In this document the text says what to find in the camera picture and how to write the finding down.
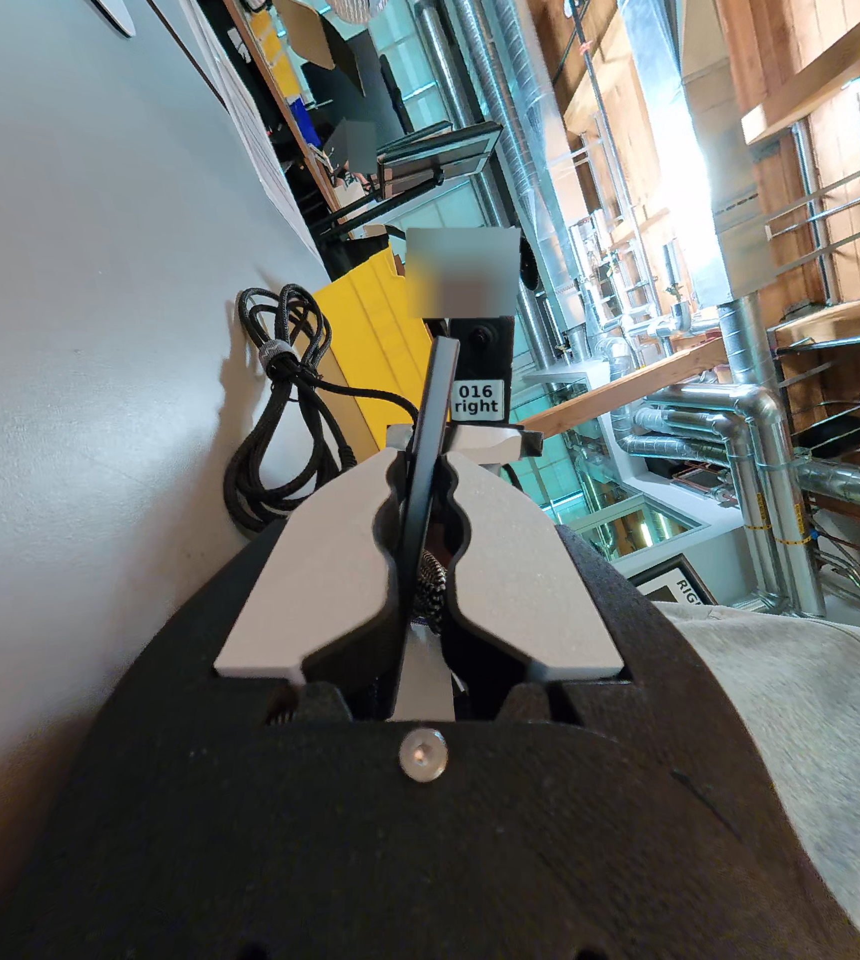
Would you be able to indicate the grey usb hub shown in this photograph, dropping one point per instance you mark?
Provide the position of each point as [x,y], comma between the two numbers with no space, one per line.
[433,420]

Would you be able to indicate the black monitor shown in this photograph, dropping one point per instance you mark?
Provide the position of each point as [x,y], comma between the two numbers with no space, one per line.
[437,150]

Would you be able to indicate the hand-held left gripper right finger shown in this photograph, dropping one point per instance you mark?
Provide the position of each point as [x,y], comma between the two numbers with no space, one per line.
[527,592]

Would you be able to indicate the framed black white marker sign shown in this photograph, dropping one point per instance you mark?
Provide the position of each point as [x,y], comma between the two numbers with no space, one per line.
[689,585]

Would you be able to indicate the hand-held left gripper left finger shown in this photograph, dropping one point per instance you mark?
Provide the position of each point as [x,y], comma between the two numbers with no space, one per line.
[310,585]

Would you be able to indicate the wooden handrail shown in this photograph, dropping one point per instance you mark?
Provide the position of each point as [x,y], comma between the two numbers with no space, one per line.
[625,386]

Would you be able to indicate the silver metal pipes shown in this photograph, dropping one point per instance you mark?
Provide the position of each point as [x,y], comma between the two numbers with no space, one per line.
[760,450]

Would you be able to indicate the grey desk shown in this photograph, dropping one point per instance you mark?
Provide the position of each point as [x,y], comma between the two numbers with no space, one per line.
[99,300]

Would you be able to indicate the yellow plastic bin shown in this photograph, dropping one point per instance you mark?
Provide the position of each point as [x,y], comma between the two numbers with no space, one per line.
[370,322]

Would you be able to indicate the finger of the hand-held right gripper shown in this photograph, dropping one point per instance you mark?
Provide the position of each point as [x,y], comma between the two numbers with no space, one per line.
[486,442]
[403,437]

